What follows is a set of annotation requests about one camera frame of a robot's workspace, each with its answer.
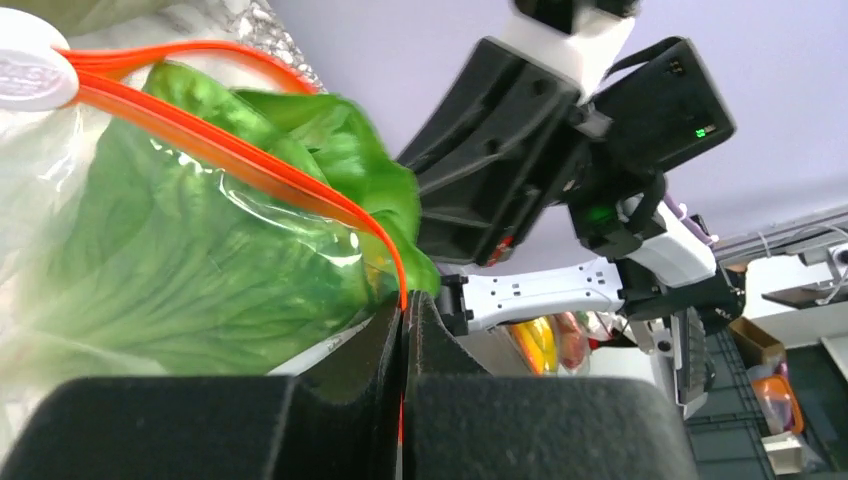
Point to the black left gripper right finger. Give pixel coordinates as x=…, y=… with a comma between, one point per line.
x=461, y=422

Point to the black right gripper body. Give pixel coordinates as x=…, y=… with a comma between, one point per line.
x=665, y=112

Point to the clear zip bag orange zipper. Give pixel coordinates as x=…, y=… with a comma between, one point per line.
x=69, y=69

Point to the green toy lettuce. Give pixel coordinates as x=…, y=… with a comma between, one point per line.
x=163, y=264

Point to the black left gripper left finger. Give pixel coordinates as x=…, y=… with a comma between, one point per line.
x=337, y=420

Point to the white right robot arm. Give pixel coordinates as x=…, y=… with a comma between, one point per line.
x=669, y=273

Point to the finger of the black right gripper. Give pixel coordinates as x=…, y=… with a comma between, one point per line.
x=473, y=156

